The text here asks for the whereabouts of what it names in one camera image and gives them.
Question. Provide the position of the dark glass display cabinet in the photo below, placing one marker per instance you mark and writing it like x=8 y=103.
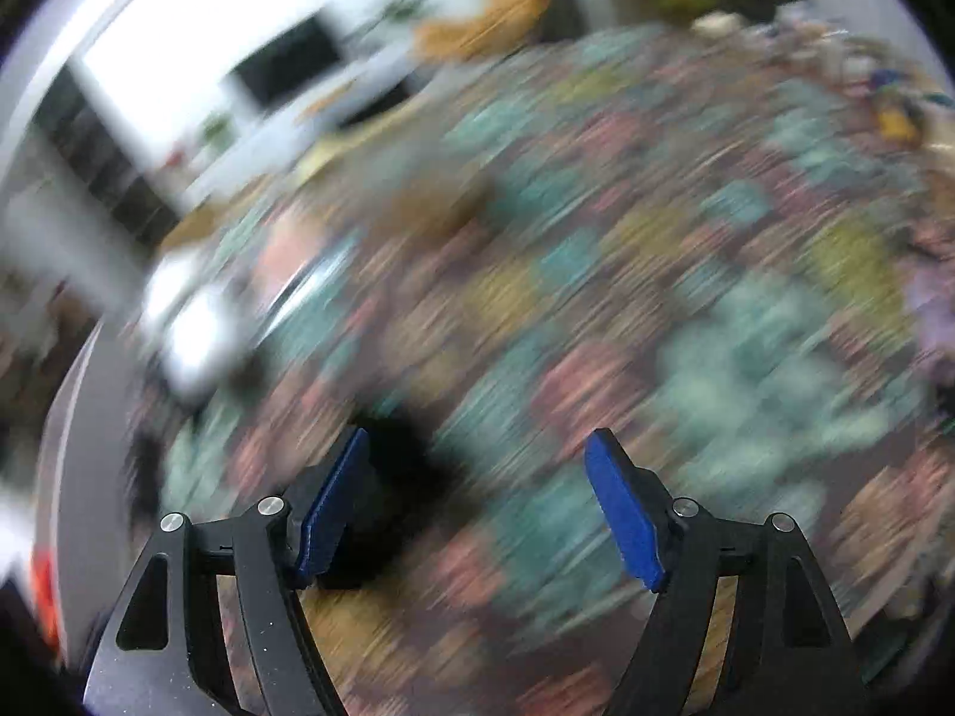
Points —
x=104 y=156

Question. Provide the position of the yellow flat box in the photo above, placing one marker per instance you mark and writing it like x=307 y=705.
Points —
x=322 y=154

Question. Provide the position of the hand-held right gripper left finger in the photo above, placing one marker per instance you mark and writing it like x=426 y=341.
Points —
x=332 y=507

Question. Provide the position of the white plush item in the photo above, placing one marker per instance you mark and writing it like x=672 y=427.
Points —
x=198 y=343

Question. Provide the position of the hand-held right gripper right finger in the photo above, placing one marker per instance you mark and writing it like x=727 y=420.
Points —
x=623 y=507

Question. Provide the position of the black television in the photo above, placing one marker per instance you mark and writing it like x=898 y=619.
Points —
x=287 y=60

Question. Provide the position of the orange lounge chair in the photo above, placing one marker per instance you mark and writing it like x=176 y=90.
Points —
x=485 y=22

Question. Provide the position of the white storage box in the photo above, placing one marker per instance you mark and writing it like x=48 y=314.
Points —
x=89 y=500

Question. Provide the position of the row of cosmetic bottles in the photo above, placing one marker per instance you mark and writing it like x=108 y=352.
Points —
x=821 y=37

